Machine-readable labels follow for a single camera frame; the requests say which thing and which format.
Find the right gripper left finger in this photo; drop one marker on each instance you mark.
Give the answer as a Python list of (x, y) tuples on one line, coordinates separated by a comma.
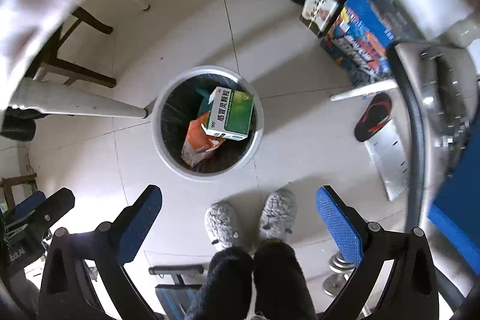
[(66, 288)]

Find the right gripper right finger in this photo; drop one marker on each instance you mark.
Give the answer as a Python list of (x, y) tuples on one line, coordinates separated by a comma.
[(411, 289)]

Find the orange plastic bag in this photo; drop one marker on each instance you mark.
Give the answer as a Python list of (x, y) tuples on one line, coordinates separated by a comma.
[(199, 146)]

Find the green white medicine box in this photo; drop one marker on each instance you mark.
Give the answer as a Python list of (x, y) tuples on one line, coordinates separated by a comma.
[(230, 114)]

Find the teal green snack bag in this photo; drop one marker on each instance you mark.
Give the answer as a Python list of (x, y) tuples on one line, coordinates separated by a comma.
[(205, 105)]

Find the white trash bin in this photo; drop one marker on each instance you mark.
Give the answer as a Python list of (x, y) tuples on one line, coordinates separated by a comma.
[(178, 105)]

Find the blue seat cushion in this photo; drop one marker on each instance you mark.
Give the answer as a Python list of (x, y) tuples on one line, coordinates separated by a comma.
[(455, 210)]

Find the black blue weight bench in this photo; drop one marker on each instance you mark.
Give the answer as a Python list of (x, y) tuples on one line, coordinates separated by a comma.
[(176, 297)]

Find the white table leg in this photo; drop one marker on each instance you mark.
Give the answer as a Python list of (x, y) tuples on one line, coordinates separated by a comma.
[(50, 98)]

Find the right grey slipper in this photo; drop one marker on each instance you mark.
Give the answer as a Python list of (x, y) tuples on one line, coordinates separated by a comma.
[(277, 218)]

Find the grey slipper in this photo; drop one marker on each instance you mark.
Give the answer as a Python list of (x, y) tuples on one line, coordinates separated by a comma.
[(277, 218), (224, 228)]

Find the left grey slipper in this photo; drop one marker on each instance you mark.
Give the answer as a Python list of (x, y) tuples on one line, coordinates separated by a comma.
[(224, 228)]

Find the red black sandal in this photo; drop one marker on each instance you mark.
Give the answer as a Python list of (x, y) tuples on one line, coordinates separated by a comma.
[(374, 118)]

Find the blue toy box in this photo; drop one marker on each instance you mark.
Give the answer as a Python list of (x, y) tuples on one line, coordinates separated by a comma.
[(358, 39)]

